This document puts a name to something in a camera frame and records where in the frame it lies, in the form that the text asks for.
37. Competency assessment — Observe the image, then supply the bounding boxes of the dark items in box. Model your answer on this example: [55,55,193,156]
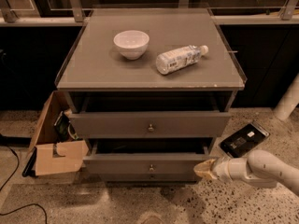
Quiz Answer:
[53,111,78,142]

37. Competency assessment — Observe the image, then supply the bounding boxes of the white ceramic bowl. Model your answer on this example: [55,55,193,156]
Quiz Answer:
[113,30,150,60]

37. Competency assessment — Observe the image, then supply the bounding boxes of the grey wooden drawer cabinet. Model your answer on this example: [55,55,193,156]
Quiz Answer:
[56,8,246,183]

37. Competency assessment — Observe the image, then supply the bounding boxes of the brown cardboard box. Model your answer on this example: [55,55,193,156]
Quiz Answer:
[29,91,89,175]

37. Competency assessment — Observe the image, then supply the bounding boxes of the grey drawer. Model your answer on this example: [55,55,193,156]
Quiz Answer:
[83,137,213,178]
[69,111,230,138]

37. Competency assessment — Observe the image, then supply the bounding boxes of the clear plastic water bottle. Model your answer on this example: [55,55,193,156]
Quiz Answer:
[156,45,208,75]

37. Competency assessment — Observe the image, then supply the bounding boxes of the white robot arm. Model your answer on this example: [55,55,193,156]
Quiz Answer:
[193,149,299,195]

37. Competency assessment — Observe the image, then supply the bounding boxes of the black flat device box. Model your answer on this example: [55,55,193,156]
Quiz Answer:
[220,121,270,158]

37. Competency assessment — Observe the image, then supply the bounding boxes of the black floor cable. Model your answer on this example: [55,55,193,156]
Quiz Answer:
[0,133,49,224]

